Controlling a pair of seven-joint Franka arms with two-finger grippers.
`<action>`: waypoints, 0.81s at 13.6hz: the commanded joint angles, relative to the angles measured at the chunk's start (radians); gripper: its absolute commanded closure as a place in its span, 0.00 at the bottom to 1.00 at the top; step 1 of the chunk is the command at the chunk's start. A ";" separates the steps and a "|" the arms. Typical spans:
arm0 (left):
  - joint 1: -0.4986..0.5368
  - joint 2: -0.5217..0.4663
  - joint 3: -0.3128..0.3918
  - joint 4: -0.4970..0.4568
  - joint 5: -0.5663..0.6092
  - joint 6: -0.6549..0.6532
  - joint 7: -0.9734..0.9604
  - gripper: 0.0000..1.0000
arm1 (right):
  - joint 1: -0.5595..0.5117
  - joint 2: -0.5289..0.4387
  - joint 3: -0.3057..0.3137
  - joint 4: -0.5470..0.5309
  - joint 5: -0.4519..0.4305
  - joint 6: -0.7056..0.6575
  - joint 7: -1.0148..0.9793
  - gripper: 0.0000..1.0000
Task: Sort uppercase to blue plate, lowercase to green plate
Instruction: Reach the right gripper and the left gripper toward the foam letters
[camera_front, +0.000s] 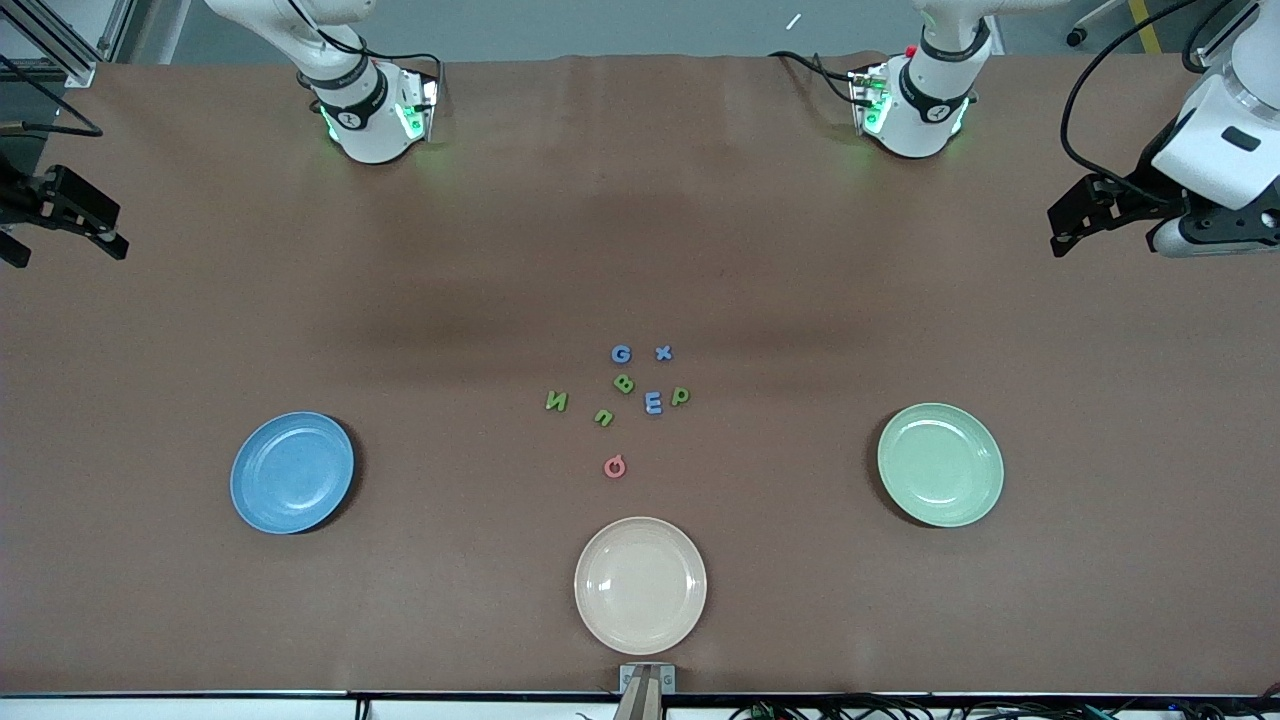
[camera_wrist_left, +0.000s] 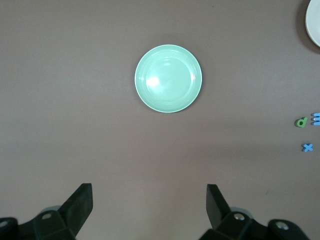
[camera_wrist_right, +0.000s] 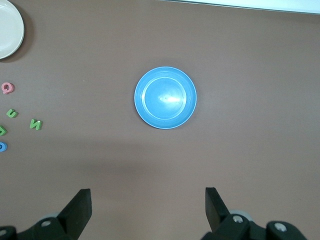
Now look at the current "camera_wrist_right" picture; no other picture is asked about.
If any cream plate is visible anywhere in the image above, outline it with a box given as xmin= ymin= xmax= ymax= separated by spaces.
xmin=0 ymin=0 xmax=26 ymax=60

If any green letter a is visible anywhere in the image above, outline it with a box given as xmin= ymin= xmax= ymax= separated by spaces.
xmin=6 ymin=108 xmax=20 ymax=119

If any pink letter Q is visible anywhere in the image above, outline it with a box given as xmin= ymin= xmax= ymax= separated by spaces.
xmin=1 ymin=82 xmax=15 ymax=95

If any brown table mat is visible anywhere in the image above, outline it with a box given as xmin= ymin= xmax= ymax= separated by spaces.
xmin=0 ymin=0 xmax=320 ymax=240

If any green letter N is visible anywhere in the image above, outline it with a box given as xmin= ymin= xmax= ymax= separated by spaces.
xmin=29 ymin=119 xmax=44 ymax=131

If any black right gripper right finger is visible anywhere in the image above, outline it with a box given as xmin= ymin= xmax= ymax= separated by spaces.
xmin=201 ymin=186 xmax=308 ymax=240

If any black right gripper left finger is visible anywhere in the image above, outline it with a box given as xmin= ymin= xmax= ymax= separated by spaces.
xmin=0 ymin=188 xmax=93 ymax=240

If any blue plate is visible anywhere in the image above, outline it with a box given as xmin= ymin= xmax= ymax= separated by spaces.
xmin=133 ymin=65 xmax=198 ymax=130

